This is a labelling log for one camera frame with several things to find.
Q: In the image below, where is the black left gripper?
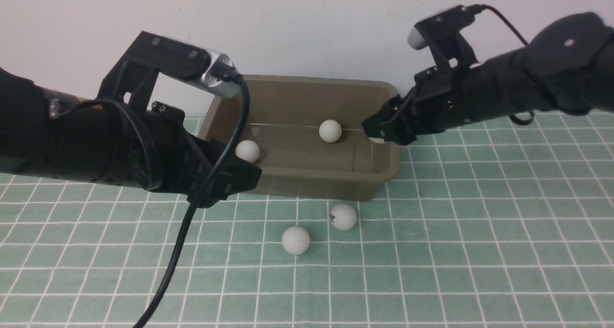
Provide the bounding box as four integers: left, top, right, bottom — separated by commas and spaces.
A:
120, 102, 262, 208

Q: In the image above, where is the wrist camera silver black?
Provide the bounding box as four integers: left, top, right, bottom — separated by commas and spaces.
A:
406, 5, 483, 72
96, 31, 241, 112

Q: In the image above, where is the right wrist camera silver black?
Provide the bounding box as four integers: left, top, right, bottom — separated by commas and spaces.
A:
406, 5, 483, 72

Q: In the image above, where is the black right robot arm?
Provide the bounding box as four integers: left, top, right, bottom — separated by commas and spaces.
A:
362, 5, 614, 146

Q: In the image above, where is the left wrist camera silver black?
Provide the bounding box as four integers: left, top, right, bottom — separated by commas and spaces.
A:
96, 31, 241, 112

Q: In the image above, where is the white ping-pong ball logo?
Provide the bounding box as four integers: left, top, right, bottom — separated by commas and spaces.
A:
329, 203, 359, 231

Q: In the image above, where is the black left camera cable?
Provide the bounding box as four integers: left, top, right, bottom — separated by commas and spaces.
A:
72, 69, 250, 328

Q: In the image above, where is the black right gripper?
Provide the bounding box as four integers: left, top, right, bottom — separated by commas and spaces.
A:
362, 67, 469, 146

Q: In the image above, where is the olive green plastic bin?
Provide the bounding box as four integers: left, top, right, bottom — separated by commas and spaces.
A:
197, 75, 401, 201

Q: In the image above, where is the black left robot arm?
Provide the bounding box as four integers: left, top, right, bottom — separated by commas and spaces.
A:
1, 70, 225, 198

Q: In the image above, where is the green checked tablecloth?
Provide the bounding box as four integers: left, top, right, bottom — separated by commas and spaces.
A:
0, 112, 614, 328

